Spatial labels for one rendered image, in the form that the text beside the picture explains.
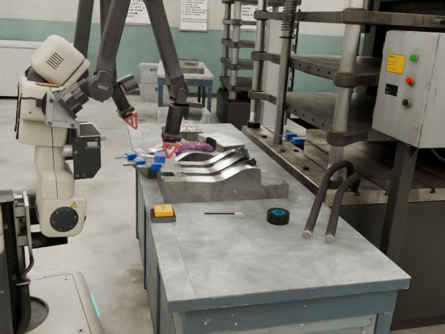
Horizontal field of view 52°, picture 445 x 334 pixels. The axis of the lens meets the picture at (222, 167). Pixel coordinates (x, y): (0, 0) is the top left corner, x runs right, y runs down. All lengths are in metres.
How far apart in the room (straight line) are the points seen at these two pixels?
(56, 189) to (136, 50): 7.31
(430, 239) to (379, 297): 1.02
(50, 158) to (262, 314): 0.96
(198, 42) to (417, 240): 7.15
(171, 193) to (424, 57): 1.02
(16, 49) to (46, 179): 6.78
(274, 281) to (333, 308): 0.20
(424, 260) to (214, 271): 1.39
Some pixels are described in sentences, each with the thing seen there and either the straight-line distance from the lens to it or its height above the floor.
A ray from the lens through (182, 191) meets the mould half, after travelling 1.75.
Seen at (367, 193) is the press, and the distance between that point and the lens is 2.14.
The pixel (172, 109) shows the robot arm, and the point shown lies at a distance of 1.69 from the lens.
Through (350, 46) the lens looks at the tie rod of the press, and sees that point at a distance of 1.98.
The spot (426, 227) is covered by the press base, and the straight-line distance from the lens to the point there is 2.40.
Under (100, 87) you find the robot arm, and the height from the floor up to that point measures 1.24.
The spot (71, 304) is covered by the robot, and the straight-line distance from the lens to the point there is 2.16.
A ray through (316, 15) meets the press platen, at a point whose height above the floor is 1.52.
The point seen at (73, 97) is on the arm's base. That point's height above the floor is 1.21.
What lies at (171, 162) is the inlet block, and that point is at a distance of 1.76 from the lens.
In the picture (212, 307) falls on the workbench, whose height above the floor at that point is 0.77.
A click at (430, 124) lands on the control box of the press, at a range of 1.80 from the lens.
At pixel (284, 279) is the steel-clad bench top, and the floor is 0.80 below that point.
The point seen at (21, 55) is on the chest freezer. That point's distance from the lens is 8.47.
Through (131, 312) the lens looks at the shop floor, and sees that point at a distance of 2.56.
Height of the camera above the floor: 1.47
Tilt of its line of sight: 18 degrees down
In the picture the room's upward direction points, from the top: 3 degrees clockwise
